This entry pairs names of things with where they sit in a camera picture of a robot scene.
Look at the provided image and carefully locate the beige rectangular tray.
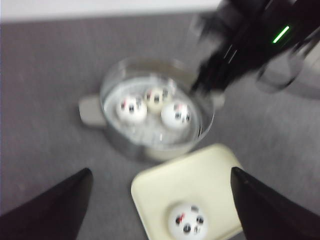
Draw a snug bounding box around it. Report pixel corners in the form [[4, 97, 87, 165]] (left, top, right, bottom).
[[130, 143, 243, 240]]

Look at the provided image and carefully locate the white panda bun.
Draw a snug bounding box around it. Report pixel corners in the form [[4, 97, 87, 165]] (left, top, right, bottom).
[[160, 100, 191, 130], [115, 95, 148, 124], [167, 202, 209, 240]]

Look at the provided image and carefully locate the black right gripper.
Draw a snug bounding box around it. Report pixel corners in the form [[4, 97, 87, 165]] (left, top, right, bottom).
[[191, 0, 320, 94]]

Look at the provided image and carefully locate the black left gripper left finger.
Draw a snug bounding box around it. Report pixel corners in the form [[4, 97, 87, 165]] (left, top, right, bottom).
[[0, 168, 93, 240]]

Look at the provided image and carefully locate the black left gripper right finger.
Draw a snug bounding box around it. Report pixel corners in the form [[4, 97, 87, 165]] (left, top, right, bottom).
[[230, 167, 320, 240]]

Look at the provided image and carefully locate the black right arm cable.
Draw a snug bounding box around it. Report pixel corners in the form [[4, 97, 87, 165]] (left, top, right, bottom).
[[256, 32, 320, 93]]

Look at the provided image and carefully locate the cream panda bun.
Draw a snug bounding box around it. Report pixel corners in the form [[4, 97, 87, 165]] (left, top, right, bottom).
[[144, 87, 173, 114]]

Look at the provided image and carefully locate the stainless steel steamer pot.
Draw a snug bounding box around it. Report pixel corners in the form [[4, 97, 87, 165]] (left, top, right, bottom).
[[78, 57, 225, 161]]

